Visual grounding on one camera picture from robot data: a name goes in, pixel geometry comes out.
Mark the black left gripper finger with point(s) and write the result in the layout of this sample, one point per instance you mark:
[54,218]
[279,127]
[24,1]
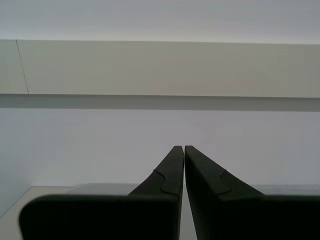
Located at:
[100,217]
[250,217]

